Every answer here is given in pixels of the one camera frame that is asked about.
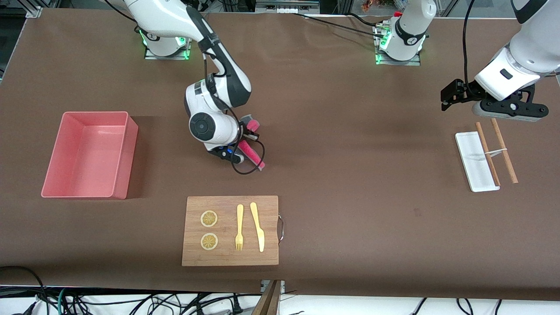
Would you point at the pink and grey cloth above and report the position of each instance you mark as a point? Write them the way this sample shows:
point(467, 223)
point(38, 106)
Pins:
point(251, 153)

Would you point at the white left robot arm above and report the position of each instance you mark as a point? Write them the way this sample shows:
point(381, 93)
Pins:
point(525, 48)

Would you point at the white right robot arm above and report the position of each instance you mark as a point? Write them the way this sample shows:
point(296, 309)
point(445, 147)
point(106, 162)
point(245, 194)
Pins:
point(205, 127)

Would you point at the wooden cutting board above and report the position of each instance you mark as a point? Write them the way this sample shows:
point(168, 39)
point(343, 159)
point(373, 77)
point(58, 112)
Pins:
point(225, 205)

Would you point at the white rectangular tray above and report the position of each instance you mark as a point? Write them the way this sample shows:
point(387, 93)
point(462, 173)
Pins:
point(470, 153)

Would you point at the round wooden stick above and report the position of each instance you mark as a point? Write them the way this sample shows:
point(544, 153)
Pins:
point(488, 154)
point(504, 151)

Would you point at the white rubber band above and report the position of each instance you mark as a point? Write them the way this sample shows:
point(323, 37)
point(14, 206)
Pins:
point(496, 152)

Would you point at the yellow plastic fork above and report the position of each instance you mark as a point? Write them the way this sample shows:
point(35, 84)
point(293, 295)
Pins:
point(239, 218)

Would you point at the dried lemon slice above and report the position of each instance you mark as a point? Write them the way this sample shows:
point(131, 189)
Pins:
point(209, 241)
point(209, 218)

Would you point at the yellow plastic knife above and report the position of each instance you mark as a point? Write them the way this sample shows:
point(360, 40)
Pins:
point(261, 240)

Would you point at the brown table cover sheet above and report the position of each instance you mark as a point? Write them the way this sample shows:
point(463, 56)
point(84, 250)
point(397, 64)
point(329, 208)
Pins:
point(350, 131)

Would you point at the orange toy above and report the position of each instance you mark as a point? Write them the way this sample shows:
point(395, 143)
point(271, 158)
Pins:
point(369, 5)

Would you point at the grey metal shelf box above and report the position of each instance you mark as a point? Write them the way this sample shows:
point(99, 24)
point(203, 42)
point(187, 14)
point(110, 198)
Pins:
point(286, 5)

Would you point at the pink plastic bin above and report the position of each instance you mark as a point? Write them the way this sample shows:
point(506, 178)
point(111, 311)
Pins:
point(87, 166)

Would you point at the black power plug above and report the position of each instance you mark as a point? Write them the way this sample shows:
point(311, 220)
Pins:
point(237, 305)

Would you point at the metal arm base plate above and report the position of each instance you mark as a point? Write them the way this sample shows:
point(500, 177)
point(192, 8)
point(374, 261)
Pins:
point(396, 63)
point(166, 57)

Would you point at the silver metal bracket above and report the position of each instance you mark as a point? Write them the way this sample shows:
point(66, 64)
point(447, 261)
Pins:
point(282, 286)

